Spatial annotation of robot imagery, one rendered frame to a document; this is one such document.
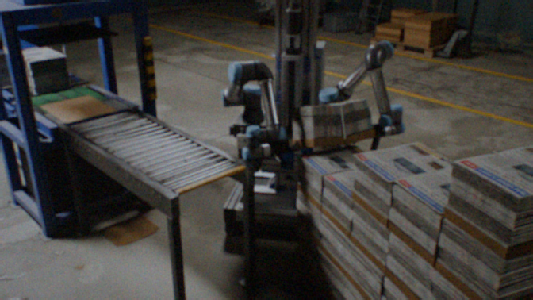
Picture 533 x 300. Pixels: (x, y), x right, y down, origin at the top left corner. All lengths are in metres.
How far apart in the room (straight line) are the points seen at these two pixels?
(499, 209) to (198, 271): 2.13
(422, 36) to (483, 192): 7.13
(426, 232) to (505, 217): 0.41
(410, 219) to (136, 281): 1.87
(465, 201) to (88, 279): 2.40
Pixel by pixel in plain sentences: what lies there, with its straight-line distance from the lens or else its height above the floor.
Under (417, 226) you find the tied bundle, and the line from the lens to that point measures 2.16.
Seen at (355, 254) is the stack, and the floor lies 0.57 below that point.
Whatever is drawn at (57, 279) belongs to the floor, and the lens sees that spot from 3.60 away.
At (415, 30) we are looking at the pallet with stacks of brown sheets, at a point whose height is 0.38.
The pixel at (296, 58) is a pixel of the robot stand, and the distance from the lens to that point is 3.38.
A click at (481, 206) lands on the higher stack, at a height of 1.19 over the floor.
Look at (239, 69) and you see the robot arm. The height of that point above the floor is 1.27.
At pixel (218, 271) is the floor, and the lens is 3.43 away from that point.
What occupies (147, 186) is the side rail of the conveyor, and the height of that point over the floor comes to 0.78.
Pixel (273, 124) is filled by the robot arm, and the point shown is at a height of 1.00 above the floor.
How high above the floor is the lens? 2.06
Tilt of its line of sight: 24 degrees down
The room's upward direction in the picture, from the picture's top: straight up
